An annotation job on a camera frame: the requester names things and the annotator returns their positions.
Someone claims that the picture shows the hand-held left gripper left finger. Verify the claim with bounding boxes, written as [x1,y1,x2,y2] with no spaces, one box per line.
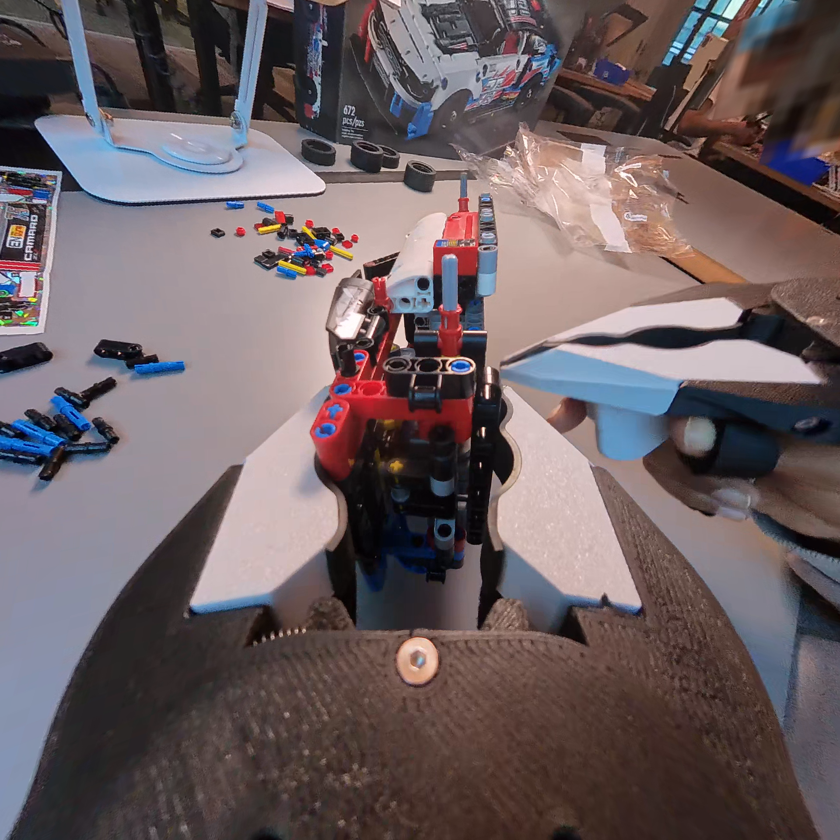
[189,394,358,618]

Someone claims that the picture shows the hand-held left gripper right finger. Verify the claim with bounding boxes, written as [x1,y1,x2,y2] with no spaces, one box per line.
[482,386,644,632]

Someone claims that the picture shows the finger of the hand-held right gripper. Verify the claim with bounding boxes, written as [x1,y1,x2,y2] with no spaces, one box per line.
[499,330,826,417]
[500,297,757,363]

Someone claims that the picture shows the long black lego beam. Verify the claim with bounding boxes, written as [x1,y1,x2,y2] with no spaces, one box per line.
[477,192,501,253]

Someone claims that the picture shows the lego race car model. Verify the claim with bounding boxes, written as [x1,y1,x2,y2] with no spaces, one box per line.
[308,172,505,585]

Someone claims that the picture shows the small black lego pin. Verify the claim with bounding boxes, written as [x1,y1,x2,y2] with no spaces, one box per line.
[54,376,119,406]

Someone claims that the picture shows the black lego connector piece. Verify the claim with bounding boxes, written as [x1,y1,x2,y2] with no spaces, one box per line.
[0,343,53,374]
[93,338,158,368]

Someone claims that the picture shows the lego set box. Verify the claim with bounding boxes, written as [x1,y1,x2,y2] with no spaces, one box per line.
[293,0,565,161]

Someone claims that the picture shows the person's right hand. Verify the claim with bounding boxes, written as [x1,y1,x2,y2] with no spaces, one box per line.
[546,395,840,542]

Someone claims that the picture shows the crumpled clear plastic bag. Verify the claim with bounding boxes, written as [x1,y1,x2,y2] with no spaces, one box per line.
[453,125,697,258]

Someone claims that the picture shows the bunch of blue black pins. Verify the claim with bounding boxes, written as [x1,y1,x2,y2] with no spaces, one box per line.
[0,394,122,482]

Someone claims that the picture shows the pile of small colourful pieces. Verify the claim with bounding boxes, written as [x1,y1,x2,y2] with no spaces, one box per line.
[210,200,362,280]

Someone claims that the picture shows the holographic sticker sheet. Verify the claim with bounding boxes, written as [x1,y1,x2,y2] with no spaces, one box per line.
[0,169,63,337]

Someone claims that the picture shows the white book stand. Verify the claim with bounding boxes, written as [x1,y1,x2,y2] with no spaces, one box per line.
[34,0,327,206]

